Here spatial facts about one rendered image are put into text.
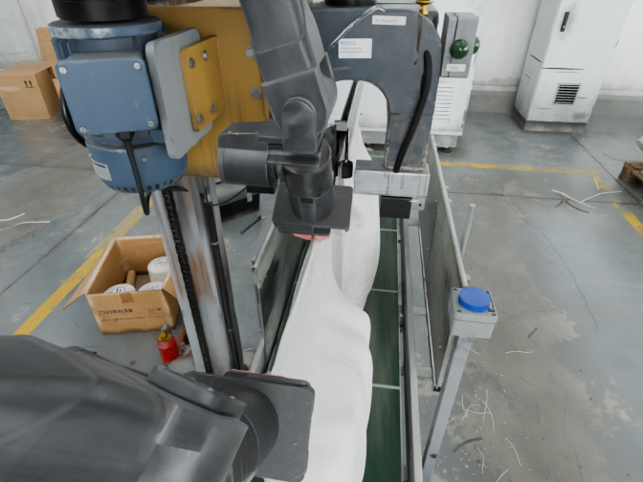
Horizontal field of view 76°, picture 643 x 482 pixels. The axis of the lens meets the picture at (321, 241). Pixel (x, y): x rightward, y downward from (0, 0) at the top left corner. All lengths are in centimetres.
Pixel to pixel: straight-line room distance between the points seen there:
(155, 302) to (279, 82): 162
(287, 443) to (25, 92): 515
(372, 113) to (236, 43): 289
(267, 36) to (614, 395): 189
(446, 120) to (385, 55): 295
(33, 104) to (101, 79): 476
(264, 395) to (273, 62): 29
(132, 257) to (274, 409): 207
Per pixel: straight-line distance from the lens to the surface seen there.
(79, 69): 61
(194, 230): 107
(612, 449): 189
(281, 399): 33
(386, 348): 137
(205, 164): 90
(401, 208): 86
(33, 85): 529
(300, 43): 41
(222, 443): 17
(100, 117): 62
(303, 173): 45
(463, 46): 75
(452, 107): 366
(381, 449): 118
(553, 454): 178
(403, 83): 76
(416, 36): 75
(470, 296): 87
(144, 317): 202
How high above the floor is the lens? 141
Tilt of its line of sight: 35 degrees down
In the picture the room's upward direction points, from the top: straight up
